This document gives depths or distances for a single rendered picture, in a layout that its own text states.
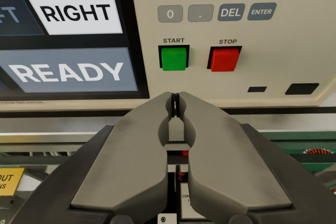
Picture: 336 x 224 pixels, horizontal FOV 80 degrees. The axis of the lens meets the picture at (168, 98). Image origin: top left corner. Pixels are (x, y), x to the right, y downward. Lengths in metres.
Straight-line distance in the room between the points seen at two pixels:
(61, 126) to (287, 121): 0.22
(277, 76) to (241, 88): 0.03
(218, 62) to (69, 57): 0.11
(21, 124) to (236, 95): 0.21
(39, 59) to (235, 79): 0.16
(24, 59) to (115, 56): 0.07
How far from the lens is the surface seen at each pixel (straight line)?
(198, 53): 0.16
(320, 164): 0.32
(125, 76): 0.18
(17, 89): 0.23
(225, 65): 0.16
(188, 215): 0.37
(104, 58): 0.16
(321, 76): 0.22
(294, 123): 0.23
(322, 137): 0.25
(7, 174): 0.29
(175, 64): 0.15
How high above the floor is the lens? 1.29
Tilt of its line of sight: 53 degrees down
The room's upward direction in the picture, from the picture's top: 3 degrees counter-clockwise
